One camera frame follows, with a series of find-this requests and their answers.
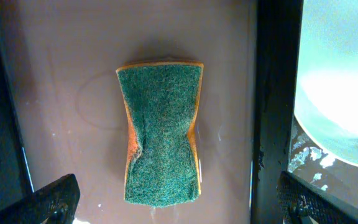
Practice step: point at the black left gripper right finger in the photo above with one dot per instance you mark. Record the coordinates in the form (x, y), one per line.
(302, 202)

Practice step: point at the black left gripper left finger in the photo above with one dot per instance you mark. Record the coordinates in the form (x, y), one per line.
(55, 203)

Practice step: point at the white plate with red stain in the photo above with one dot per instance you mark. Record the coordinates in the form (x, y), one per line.
(326, 102)

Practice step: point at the green and orange sponge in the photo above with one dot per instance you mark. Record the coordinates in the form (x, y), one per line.
(161, 101)

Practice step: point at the large brown serving tray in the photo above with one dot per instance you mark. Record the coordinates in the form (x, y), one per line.
(321, 168)

